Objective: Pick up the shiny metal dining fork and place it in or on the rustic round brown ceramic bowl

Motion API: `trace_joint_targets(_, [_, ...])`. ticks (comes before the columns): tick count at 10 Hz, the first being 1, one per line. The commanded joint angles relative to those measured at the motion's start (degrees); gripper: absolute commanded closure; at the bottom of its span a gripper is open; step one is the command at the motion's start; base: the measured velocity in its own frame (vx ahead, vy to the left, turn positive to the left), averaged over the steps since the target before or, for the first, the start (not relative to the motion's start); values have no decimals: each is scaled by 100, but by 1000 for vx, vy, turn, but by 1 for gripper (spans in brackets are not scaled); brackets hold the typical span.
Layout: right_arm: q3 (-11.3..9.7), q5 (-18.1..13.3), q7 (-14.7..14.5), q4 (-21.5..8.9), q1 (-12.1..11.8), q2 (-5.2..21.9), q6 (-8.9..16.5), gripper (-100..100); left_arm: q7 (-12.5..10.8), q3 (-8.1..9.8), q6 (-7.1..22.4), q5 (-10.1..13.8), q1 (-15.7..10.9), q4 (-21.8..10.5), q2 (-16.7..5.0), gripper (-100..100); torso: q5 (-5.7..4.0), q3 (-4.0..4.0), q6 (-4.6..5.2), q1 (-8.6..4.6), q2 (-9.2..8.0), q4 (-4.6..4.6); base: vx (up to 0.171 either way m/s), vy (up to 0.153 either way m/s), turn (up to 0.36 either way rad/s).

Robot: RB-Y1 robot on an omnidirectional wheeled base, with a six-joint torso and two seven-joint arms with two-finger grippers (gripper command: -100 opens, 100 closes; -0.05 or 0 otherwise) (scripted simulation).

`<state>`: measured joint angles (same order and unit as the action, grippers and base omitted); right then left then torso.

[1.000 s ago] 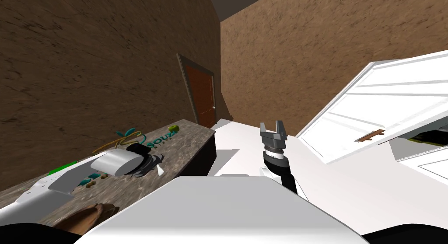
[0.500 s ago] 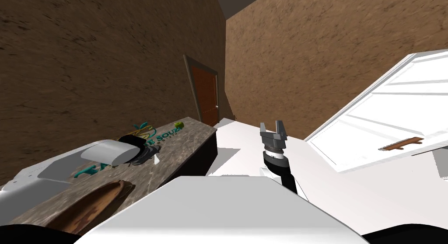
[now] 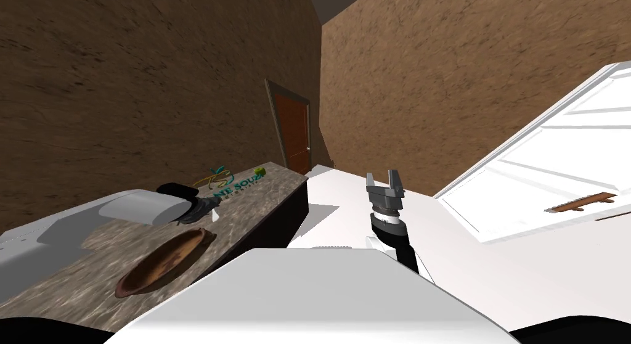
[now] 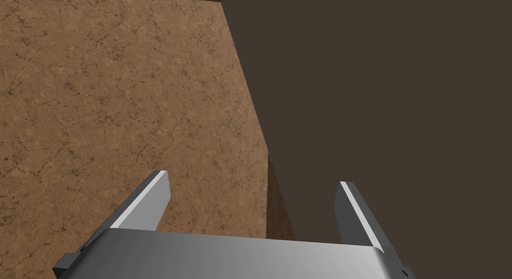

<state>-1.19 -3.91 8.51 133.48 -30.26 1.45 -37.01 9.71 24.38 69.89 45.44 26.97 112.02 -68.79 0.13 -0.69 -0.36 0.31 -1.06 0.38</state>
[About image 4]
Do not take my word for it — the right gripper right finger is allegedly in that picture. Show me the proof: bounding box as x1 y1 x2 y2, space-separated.
333 180 403 268

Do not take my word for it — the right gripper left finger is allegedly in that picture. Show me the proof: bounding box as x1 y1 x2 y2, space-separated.
81 170 172 254

